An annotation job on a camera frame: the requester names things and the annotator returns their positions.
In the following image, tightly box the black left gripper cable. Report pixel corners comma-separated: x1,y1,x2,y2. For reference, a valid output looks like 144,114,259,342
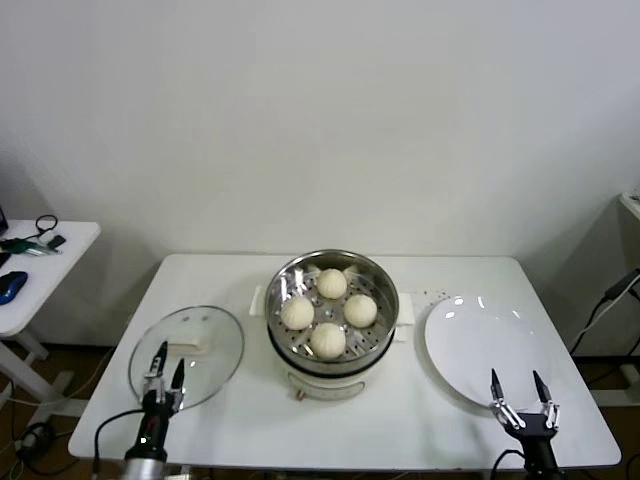
93,406,147,480

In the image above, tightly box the white side table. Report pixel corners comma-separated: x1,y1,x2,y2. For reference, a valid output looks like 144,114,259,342
0,220,102,407

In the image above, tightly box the blue computer mouse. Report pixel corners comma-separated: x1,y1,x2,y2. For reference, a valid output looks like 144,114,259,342
0,270,29,307

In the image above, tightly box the green handled tool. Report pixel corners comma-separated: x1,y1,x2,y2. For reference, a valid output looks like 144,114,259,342
0,238,60,257

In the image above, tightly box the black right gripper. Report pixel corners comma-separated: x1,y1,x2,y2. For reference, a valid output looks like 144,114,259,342
488,367,562,480

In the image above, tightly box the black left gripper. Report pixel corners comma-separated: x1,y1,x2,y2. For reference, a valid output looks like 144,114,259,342
129,340,187,461

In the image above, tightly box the stainless steel steamer basket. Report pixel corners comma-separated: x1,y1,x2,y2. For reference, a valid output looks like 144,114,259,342
248,248,415,377

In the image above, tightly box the white steamed baozi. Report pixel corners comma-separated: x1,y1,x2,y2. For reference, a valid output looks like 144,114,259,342
279,297,317,332
343,294,379,329
317,268,349,301
309,322,348,362

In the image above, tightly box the white desk frame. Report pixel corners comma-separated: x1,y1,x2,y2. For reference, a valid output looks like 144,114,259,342
584,191,640,408

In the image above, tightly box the black floor cable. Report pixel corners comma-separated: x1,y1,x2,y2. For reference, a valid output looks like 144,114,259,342
13,420,77,476

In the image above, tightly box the white round plate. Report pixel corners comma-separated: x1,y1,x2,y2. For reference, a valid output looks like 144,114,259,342
423,294,554,412

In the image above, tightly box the black power adapter with cable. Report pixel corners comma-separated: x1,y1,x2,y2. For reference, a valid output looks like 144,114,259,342
567,267,640,354

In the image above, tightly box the round glass pot lid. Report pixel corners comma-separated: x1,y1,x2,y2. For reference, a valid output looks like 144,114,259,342
127,305,246,412

